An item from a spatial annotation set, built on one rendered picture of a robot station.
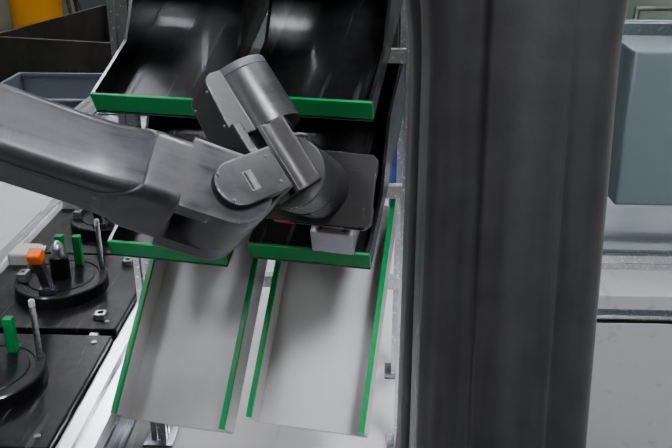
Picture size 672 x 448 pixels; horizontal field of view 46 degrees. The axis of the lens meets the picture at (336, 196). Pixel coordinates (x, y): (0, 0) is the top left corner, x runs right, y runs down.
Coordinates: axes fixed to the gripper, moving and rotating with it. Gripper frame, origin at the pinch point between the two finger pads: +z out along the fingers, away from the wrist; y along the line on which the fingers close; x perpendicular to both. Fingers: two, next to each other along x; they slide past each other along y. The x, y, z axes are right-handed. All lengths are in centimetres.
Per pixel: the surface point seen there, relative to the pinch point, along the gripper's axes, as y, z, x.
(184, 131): 22.9, 14.8, -7.2
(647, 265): -46, 85, 1
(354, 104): -1.6, -4.1, -8.6
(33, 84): 169, 208, -48
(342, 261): -0.7, 3.9, 6.4
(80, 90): 150, 212, -48
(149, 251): 19.6, 1.4, 7.7
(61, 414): 32.6, 11.7, 28.4
